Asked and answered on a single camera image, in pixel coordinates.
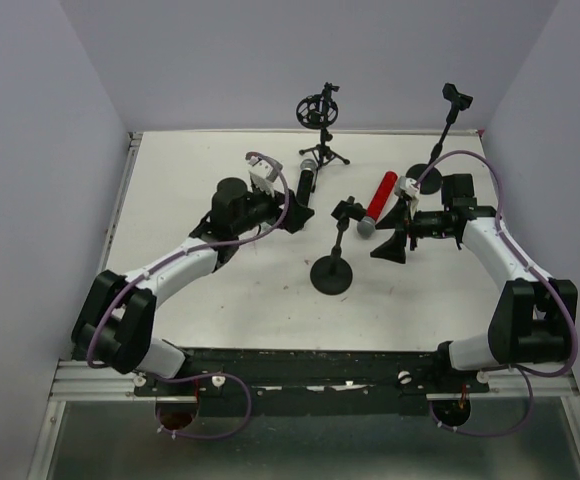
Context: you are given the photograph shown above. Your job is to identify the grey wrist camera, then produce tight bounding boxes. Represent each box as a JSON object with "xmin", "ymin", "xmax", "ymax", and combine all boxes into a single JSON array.
[
  {"xmin": 394, "ymin": 176, "xmax": 420, "ymax": 202},
  {"xmin": 245, "ymin": 152, "xmax": 283, "ymax": 196}
]

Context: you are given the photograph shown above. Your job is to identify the black mounting base plate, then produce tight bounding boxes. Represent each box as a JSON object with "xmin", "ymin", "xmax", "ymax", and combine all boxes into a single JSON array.
[{"xmin": 134, "ymin": 349, "xmax": 489, "ymax": 418}]

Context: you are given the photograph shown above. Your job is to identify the black tripod shock mount stand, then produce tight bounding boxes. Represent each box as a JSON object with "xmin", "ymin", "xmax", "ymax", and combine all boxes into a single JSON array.
[{"xmin": 295, "ymin": 82, "xmax": 351, "ymax": 191}]

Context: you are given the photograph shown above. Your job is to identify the short black round-base stand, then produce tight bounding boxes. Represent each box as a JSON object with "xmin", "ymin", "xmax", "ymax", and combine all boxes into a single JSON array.
[{"xmin": 310, "ymin": 196, "xmax": 366, "ymax": 296}]

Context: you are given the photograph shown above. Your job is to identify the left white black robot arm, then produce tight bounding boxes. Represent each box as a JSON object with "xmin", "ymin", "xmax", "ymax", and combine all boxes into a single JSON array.
[{"xmin": 71, "ymin": 177, "xmax": 314, "ymax": 379}]

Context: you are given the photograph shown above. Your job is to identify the tall black round-base stand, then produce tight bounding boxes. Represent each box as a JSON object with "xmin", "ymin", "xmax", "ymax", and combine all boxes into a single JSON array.
[{"xmin": 406, "ymin": 82, "xmax": 473, "ymax": 195}]

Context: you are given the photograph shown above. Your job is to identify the red microphone grey grille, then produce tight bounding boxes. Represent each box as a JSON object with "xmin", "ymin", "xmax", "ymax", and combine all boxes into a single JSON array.
[{"xmin": 357, "ymin": 171, "xmax": 398, "ymax": 239}]

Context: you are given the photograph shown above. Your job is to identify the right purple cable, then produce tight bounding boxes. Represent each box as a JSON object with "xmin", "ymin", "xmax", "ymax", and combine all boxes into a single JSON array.
[{"xmin": 417, "ymin": 149, "xmax": 580, "ymax": 438}]

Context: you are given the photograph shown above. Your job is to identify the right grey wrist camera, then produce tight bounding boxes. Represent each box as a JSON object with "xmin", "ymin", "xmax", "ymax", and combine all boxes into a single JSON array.
[{"xmin": 394, "ymin": 176, "xmax": 420, "ymax": 202}]

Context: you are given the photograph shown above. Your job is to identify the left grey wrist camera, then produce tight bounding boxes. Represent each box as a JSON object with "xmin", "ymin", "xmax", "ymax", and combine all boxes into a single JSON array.
[{"xmin": 245, "ymin": 152, "xmax": 283, "ymax": 196}]

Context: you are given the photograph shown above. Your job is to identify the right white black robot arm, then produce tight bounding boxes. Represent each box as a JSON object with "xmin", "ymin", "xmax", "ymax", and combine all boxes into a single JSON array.
[{"xmin": 371, "ymin": 174, "xmax": 578, "ymax": 371}]

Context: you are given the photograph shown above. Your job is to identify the black microphone silver grille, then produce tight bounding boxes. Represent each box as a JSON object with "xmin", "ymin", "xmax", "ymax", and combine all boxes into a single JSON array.
[{"xmin": 295, "ymin": 159, "xmax": 317, "ymax": 197}]

